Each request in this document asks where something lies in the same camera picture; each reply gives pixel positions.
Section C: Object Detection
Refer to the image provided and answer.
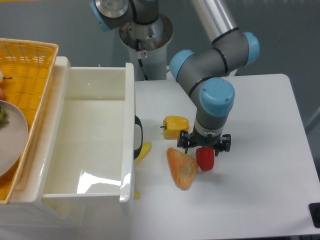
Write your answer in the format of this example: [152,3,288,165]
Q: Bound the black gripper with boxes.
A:
[177,130,231,157]

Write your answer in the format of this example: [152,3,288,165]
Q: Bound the red bell pepper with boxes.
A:
[196,146,215,172]

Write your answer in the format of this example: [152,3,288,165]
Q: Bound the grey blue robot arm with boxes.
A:
[90,0,260,154]

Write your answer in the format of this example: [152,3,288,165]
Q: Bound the yellow bell pepper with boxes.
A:
[161,115,189,139]

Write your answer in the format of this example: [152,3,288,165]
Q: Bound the orange triangular bread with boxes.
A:
[166,147,198,190]

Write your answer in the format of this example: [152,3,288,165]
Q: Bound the yellow banana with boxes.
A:
[134,141,152,199]

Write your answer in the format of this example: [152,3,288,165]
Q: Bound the black device at table edge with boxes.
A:
[308,202,320,229]

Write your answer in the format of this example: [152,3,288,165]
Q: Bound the white plastic bin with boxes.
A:
[0,57,136,227]

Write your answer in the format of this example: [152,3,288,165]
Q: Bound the grey plate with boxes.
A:
[0,100,29,175]

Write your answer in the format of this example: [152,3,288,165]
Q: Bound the yellow woven basket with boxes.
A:
[0,38,59,205]

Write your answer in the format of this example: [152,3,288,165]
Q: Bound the green grapes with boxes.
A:
[0,107,9,125]

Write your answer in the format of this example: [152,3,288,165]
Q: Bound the black bin handle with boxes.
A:
[133,116,144,159]

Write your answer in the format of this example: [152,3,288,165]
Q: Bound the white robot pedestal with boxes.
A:
[119,13,173,81]

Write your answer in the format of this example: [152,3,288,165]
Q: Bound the black cable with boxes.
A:
[136,39,150,81]

